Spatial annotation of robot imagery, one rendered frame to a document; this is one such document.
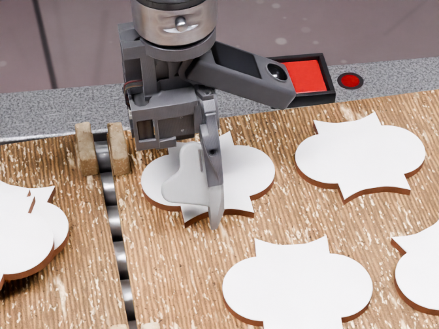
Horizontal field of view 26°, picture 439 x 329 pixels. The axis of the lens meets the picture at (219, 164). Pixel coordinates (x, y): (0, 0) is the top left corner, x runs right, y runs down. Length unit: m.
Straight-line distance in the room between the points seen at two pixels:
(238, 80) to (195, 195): 0.12
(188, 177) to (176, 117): 0.06
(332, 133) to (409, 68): 0.19
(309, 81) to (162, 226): 0.28
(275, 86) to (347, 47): 1.81
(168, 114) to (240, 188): 0.14
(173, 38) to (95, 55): 1.85
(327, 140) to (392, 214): 0.11
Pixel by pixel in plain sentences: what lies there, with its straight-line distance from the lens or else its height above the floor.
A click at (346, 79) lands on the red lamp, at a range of 1.16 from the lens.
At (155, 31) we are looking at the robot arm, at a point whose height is 1.16.
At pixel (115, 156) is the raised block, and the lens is 0.99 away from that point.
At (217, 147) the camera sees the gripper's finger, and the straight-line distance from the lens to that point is 0.88.
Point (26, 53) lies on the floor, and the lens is 2.71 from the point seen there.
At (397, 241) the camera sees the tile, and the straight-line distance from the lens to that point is 0.95.
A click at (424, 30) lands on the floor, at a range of 2.80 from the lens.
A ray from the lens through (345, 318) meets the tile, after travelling 0.89.
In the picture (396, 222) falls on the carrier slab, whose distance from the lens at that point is 0.98.
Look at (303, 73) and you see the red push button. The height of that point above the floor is 0.93.
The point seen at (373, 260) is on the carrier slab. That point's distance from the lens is 0.94.
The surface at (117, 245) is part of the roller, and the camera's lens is 0.97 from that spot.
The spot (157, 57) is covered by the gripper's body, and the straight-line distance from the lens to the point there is 0.84.
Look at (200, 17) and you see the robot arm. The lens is 0.82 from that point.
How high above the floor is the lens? 1.66
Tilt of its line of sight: 45 degrees down
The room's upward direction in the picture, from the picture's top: straight up
